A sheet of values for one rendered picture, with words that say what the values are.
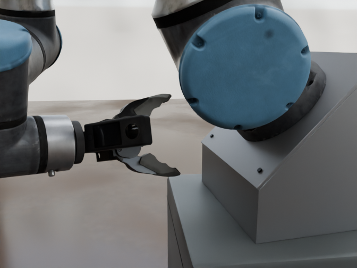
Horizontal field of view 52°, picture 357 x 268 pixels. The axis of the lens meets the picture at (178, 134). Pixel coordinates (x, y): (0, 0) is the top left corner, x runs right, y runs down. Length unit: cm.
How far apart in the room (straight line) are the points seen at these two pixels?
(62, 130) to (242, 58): 30
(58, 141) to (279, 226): 37
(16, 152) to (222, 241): 35
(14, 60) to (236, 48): 27
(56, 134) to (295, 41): 36
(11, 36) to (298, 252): 51
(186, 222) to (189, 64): 36
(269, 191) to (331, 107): 16
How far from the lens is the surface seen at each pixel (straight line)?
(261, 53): 41
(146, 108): 66
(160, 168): 66
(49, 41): 63
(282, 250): 63
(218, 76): 41
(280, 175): 60
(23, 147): 56
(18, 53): 51
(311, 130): 61
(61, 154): 58
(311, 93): 65
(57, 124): 58
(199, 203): 76
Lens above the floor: 116
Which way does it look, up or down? 14 degrees down
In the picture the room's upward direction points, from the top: straight up
